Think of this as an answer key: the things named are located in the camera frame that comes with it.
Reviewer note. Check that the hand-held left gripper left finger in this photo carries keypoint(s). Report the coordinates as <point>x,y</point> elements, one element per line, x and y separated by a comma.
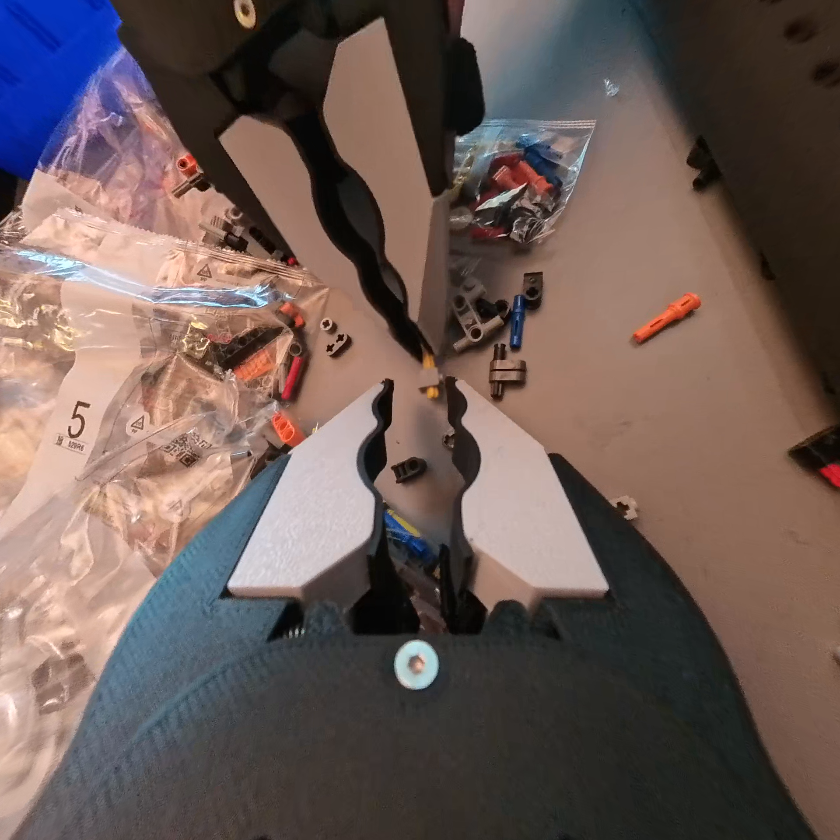
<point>308,525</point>

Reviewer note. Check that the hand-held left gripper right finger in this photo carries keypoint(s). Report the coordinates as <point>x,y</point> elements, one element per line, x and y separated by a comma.
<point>531,525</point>

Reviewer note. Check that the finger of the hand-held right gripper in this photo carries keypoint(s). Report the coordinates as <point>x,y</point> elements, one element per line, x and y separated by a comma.
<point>374,118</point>
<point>275,190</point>

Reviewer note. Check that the grey connector with black pin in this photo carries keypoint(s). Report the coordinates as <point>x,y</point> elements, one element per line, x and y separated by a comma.
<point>506,373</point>

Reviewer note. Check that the small grey lego assembly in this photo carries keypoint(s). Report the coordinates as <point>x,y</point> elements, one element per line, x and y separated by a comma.
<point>431,380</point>

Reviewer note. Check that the dark grey lego chassis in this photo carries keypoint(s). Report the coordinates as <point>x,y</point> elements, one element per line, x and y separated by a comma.
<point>226,229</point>

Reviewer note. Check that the small light grey lego cube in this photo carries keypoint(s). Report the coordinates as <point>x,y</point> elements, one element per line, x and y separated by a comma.
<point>625,506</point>

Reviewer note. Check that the orange lego connector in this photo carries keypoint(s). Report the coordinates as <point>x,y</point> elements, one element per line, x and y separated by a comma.
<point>287,430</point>

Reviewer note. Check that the heap of loose lego parts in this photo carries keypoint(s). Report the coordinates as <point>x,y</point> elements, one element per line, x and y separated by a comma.
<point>407,538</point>

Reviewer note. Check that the black lego pin piece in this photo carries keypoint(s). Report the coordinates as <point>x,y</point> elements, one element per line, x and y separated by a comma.
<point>408,470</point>

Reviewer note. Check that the blue lego pin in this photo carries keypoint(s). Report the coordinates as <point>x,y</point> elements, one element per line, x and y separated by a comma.
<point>518,321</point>

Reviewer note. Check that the grey double-hole lego connector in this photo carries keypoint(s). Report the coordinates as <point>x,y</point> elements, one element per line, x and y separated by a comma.
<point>469,308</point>

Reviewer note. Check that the black lego connector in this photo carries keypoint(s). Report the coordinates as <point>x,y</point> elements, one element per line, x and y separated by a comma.
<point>533,289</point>

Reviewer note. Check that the orange lego pin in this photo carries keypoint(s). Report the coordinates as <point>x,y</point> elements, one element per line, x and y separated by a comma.
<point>666,318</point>

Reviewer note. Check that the pile of clear lego bags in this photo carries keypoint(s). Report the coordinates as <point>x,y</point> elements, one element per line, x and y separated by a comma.
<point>98,394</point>

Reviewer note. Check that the black lego piece, red pins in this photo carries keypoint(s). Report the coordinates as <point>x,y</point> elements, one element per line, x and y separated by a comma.
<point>820,459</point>

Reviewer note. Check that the blue plastic bin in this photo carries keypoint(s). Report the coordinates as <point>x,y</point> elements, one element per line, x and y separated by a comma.
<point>46,79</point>

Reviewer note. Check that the small zip bag of pins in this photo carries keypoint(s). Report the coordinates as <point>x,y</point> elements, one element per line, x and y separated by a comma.
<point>525,184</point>

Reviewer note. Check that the black perforated pad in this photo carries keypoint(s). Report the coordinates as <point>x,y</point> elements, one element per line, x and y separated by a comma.
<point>774,164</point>

